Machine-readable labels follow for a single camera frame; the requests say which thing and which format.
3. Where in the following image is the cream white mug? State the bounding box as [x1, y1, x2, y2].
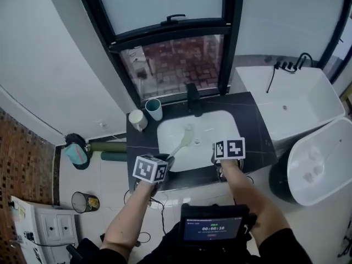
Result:
[128, 109, 149, 133]

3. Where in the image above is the white cabinet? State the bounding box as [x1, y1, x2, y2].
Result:
[9, 195, 80, 264]

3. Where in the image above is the person's right forearm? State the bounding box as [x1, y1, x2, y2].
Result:
[219, 158, 291, 249]

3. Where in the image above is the black marble vanity counter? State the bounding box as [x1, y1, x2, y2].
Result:
[125, 91, 278, 194]

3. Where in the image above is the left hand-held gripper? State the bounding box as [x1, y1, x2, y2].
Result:
[133, 153, 175, 190]

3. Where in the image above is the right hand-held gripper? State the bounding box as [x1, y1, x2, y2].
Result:
[211, 137, 246, 173]

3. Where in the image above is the black framed window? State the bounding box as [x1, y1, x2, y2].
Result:
[74, 0, 245, 108]

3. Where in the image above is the white sink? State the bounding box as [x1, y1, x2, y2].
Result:
[156, 109, 243, 173]

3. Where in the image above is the white cleaning brush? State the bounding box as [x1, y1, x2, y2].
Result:
[164, 123, 195, 160]

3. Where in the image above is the black bathtub faucet set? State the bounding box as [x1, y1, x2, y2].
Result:
[266, 52, 314, 94]

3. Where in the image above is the teal and black bag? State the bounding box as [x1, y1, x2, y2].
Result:
[64, 133, 91, 171]

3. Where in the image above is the teal cup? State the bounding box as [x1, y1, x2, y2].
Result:
[145, 98, 163, 122]

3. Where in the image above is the teal rolled mat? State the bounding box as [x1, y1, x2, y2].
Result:
[100, 151, 128, 162]

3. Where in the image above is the black cable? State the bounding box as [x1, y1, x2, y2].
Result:
[123, 185, 167, 236]

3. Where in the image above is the dark green rolled mat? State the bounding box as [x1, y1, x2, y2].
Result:
[90, 141, 128, 152]

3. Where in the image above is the white rectangular bathtub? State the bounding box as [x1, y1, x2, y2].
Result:
[235, 65, 346, 148]

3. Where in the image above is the black chest-mounted screen device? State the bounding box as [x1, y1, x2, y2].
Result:
[178, 202, 258, 249]

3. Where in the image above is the black wire mesh wastebasket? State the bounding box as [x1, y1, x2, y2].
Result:
[71, 191, 101, 214]

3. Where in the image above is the person's left forearm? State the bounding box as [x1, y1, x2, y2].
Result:
[99, 179, 163, 261]

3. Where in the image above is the person's black clothing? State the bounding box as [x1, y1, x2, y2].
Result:
[71, 221, 314, 264]

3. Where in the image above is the white oval freestanding bathtub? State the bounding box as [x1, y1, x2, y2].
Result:
[268, 117, 352, 207]

